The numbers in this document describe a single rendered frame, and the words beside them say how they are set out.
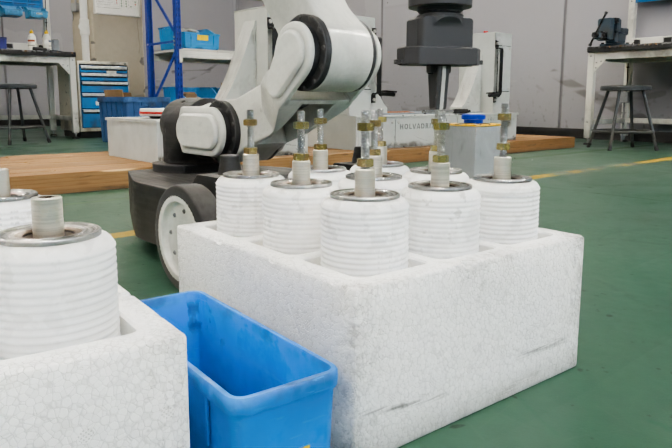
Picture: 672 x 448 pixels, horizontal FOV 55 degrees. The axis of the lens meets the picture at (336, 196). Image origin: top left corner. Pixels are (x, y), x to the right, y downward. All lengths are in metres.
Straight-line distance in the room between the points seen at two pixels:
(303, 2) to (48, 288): 0.88
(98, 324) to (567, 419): 0.52
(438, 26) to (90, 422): 0.65
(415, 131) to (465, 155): 2.72
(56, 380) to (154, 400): 0.07
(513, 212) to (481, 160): 0.27
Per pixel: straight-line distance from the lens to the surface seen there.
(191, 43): 5.93
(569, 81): 6.43
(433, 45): 0.90
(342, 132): 3.55
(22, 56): 6.12
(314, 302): 0.66
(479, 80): 4.53
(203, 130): 1.49
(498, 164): 0.85
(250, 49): 3.26
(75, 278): 0.50
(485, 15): 7.01
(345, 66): 1.22
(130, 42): 7.29
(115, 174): 2.68
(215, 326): 0.78
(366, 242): 0.65
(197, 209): 1.14
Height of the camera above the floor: 0.35
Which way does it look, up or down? 9 degrees down
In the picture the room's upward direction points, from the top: straight up
